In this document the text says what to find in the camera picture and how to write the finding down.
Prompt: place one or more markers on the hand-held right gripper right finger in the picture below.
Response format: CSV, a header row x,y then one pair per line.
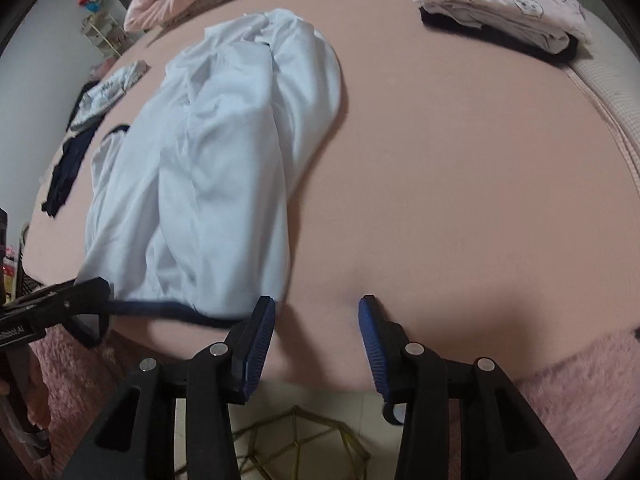
x,y
370,340

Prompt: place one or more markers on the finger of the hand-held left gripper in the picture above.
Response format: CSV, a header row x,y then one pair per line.
x,y
90,305

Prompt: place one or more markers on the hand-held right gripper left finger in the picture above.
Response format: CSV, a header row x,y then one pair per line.
x,y
260,340

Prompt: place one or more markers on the white T-shirt with navy trim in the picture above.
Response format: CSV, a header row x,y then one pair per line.
x,y
210,160

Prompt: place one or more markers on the navy garment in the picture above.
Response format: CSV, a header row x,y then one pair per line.
x,y
70,160

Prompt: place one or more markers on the bed with pink sheet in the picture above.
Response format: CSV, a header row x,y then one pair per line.
x,y
450,185

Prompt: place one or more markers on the white printed garment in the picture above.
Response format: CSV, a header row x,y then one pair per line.
x,y
107,90

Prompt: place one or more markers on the pink fluffy rug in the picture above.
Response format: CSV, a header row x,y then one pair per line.
x,y
590,385

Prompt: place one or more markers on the folded dark garment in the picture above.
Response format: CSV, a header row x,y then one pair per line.
x,y
440,19

